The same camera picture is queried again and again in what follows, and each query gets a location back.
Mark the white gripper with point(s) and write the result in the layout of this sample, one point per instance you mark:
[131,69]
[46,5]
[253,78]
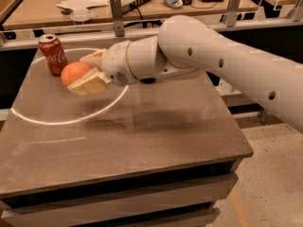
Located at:
[115,61]

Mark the orange fruit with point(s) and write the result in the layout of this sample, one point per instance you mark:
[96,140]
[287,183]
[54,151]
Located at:
[73,71]

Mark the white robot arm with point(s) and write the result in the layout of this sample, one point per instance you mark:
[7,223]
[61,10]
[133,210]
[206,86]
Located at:
[184,47]

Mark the red coke can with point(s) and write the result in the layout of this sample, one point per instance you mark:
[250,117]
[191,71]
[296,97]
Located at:
[51,47]

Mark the white round lid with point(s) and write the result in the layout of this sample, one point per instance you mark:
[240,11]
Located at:
[81,15]

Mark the white papers on desk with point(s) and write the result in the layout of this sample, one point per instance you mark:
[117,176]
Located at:
[74,4]

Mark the white power strip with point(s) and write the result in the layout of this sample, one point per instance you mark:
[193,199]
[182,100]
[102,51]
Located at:
[128,5]

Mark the blue white packet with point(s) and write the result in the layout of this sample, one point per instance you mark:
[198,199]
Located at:
[173,3]

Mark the clear sanitizer bottle left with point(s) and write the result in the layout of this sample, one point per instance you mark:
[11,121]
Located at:
[224,87]

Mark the upper drawer front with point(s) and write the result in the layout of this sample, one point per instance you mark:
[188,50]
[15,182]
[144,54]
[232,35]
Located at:
[174,197]

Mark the drawer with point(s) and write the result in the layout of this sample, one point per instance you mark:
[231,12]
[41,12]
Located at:
[192,217]
[174,197]

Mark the lower drawer front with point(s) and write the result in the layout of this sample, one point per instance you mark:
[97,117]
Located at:
[192,217]

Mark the grey metal post left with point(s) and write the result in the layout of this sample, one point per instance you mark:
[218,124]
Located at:
[118,25]

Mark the grey metal post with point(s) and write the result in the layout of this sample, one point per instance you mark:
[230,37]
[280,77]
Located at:
[118,25]
[232,13]

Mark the grey metal post right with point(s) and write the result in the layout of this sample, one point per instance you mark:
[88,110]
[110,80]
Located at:
[232,13]

